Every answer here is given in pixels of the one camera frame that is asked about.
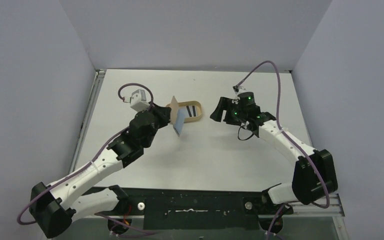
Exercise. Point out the beige oval plastic tray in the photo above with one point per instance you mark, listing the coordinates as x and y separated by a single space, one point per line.
199 110

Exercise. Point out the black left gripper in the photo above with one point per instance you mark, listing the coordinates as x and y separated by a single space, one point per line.
163 113

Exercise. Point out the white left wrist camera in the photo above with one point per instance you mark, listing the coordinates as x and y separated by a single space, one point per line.
138 101

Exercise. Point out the aluminium frame rail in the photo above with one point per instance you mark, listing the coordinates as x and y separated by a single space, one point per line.
293 221

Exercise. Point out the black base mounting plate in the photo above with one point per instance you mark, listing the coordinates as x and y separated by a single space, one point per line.
173 209

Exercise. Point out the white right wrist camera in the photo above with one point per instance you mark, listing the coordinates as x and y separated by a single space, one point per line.
238 89

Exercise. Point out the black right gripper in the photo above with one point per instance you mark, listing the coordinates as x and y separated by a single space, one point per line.
227 112

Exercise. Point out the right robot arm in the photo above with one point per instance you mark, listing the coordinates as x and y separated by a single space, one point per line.
314 173

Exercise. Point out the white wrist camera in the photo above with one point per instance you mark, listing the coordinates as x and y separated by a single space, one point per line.
238 89
138 101

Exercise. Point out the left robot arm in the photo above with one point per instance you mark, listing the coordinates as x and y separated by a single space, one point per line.
51 205

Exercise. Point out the light blue card sleeves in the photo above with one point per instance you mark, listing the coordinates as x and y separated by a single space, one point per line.
179 122

